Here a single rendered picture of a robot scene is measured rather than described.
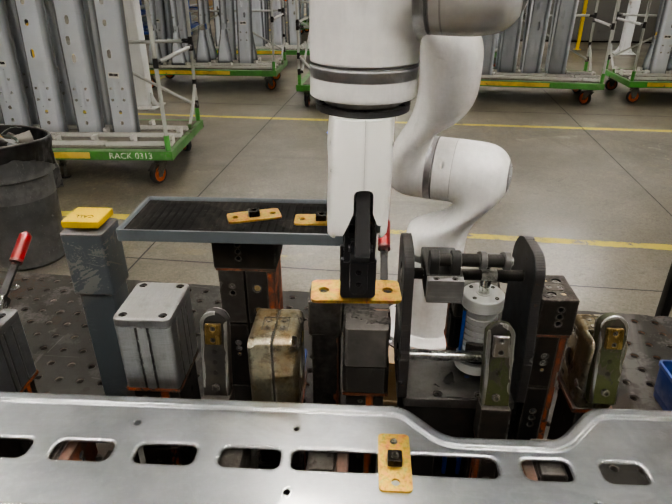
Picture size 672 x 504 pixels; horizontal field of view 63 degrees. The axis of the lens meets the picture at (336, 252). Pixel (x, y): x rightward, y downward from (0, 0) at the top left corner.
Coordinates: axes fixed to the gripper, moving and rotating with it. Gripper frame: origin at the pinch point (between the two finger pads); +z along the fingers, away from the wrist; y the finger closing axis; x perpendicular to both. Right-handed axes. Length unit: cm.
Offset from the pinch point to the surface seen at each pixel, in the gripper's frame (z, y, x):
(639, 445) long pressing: 26.3, -3.7, 35.2
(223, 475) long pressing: 26.8, 0.3, -14.6
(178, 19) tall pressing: 43, -769, -208
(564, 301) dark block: 14.7, -17.9, 29.1
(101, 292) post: 24, -34, -40
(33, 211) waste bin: 94, -231, -162
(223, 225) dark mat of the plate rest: 10.9, -33.3, -19.0
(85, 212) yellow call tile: 11, -39, -42
